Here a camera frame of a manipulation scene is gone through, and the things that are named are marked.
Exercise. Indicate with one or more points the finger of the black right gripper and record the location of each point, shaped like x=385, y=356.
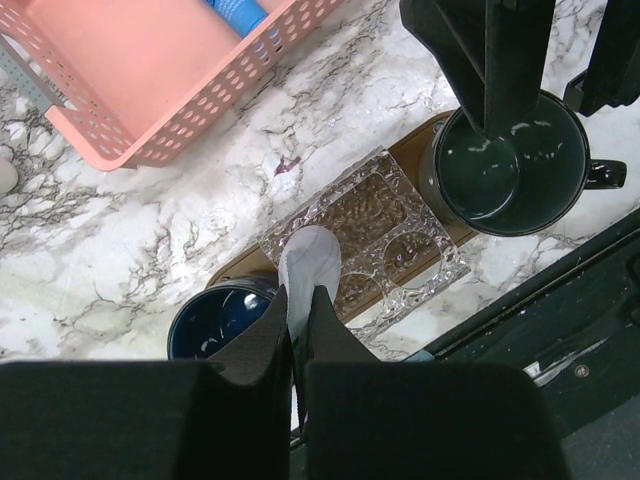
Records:
x=612, y=77
x=491, y=52

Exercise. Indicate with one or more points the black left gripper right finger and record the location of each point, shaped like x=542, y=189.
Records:
x=369, y=419

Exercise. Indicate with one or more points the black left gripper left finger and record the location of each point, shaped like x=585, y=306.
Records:
x=227, y=417

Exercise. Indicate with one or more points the oval wooden tray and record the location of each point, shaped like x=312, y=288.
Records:
x=415, y=150

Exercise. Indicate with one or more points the dark green mug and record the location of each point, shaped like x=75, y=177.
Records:
x=520, y=183

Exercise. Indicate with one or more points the dark blue mug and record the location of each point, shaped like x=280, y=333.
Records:
x=213, y=318

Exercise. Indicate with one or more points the blue toothpaste tube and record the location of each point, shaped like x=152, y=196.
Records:
x=243, y=16

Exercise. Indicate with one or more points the pink perforated plastic basket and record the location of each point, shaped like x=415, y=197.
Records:
x=133, y=83

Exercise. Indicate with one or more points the black front mounting rail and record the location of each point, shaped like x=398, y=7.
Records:
x=574, y=329

